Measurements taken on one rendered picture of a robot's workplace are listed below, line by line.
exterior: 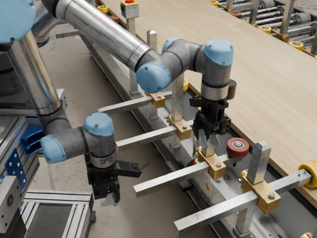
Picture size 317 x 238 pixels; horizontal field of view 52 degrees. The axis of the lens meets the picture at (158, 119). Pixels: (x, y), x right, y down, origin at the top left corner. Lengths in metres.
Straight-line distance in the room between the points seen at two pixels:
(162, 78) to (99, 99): 2.42
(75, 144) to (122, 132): 1.87
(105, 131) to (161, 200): 1.39
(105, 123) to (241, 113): 0.72
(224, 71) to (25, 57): 0.49
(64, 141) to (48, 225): 1.10
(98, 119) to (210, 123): 0.31
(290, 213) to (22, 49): 1.04
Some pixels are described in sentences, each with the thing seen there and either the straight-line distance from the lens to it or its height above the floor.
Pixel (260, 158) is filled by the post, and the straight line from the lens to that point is 0.96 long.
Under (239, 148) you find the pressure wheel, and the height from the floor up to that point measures 0.91.
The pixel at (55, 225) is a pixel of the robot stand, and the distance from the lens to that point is 1.92.
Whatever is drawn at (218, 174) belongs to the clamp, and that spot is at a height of 0.85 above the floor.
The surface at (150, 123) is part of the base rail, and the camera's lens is 1.66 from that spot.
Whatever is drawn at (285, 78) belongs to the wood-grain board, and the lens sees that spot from 1.75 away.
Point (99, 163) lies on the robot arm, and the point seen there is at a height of 1.06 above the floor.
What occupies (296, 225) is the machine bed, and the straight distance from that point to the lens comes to 1.33.
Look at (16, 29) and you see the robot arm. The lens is 0.67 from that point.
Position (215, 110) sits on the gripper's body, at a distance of 0.92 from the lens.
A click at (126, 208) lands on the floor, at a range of 2.19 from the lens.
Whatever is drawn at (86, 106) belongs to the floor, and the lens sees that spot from 3.10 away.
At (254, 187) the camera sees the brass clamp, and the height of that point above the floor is 0.97.
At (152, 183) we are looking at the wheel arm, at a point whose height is 0.86.
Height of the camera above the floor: 1.70
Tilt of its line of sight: 36 degrees down
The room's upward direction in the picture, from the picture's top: straight up
